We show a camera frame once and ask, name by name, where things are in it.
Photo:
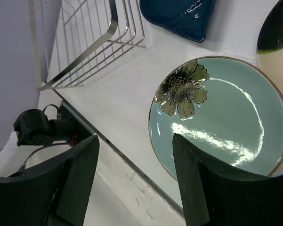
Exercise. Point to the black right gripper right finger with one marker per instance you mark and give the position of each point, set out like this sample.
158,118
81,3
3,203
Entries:
214,193

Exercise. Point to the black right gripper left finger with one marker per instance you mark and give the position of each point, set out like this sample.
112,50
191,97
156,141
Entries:
52,193

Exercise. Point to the teal flower plate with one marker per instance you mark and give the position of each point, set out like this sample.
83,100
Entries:
224,106

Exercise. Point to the cream and black plate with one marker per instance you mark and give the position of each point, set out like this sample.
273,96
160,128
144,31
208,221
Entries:
270,46

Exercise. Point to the dark blue plate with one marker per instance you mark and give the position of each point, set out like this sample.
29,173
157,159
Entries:
185,18

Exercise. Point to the metal wire dish rack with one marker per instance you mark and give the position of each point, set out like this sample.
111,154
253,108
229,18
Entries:
74,40

